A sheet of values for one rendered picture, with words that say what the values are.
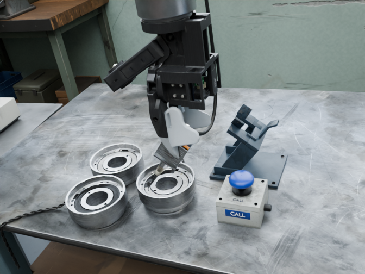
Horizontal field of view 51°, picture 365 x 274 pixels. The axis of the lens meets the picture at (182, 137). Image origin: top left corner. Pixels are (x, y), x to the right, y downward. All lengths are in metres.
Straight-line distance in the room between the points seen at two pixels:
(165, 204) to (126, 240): 0.09
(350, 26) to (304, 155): 1.45
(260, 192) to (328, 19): 1.62
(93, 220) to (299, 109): 0.54
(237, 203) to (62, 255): 0.56
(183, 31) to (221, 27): 1.78
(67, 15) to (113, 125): 1.25
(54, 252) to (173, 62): 0.68
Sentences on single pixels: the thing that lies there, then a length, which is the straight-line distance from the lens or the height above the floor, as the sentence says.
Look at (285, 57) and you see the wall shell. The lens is 2.24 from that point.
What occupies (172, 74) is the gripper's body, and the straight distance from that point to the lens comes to 0.49.
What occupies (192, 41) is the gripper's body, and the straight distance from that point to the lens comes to 0.49.
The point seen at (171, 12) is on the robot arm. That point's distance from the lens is 0.47.
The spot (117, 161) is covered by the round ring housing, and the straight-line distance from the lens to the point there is 0.80.
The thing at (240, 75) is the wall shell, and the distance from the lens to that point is 2.33.
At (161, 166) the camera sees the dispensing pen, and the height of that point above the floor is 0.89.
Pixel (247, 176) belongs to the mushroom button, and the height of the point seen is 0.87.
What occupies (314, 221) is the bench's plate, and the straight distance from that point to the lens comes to 0.65.
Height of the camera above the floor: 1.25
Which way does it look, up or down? 31 degrees down
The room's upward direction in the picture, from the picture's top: 9 degrees counter-clockwise
